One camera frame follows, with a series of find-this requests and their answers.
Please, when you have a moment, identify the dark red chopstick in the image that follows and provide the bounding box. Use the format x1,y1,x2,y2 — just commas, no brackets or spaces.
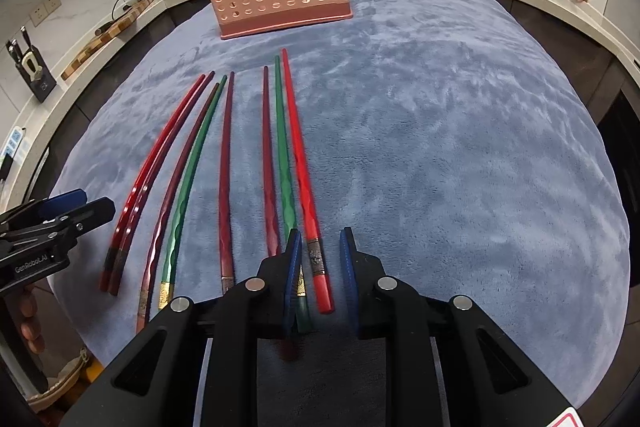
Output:
262,66,297,362
217,71,236,295
135,82,221,335

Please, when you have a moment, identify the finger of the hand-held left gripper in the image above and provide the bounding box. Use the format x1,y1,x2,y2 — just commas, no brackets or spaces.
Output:
0,198,117,294
0,188,88,234

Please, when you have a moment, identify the white wall socket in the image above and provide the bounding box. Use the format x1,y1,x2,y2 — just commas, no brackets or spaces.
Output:
31,0,61,28

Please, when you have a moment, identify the white power strip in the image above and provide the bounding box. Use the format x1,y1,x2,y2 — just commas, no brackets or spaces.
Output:
0,126,28,180

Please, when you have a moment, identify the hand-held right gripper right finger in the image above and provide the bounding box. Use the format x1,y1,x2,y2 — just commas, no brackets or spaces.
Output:
339,227,586,427

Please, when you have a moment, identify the person's left hand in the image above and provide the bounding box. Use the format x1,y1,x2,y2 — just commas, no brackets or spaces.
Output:
15,284,46,355

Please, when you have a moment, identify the tan rounded object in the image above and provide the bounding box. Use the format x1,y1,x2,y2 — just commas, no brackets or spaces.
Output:
39,352,103,408

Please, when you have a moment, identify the blue-grey fleece mat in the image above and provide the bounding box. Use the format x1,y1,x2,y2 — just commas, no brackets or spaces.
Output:
50,0,632,427

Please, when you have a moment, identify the black knife block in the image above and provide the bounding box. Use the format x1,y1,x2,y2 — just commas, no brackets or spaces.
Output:
6,26,55,102

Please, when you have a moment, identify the checkered wooden cutting board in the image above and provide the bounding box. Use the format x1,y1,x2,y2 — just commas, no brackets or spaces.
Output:
61,0,157,82

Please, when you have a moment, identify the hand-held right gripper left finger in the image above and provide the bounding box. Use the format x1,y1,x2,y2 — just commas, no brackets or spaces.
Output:
60,228,304,427

